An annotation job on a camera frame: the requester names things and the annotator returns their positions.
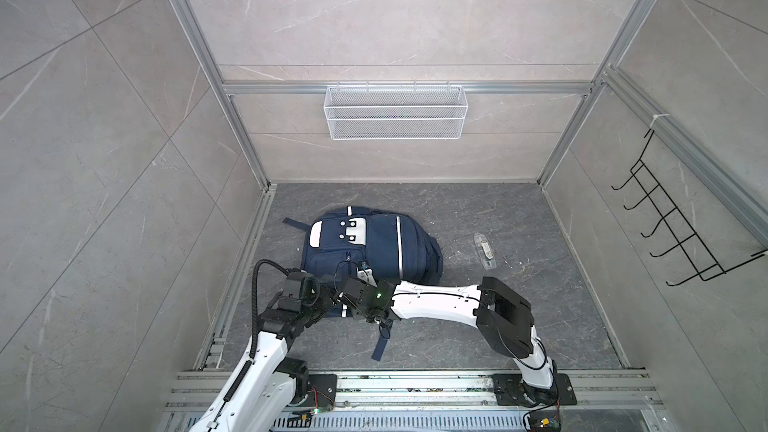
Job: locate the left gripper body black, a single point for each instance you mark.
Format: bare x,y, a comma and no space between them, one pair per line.
320,303

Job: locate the small clear plastic object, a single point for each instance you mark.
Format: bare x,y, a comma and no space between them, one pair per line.
484,251

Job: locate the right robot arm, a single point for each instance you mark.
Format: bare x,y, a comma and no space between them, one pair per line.
502,316

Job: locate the white wire mesh basket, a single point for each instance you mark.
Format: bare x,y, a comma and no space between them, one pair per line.
402,112

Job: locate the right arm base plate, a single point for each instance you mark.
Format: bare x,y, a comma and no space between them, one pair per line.
511,390

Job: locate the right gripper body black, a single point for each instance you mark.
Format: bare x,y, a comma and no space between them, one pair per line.
362,315

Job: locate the aluminium front rail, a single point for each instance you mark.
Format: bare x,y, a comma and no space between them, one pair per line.
448,400

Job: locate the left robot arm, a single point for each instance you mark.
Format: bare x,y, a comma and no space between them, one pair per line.
264,382

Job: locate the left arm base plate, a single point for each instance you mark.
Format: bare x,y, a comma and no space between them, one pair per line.
315,391

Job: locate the black wire hook rack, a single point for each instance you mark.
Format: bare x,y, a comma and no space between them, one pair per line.
684,235

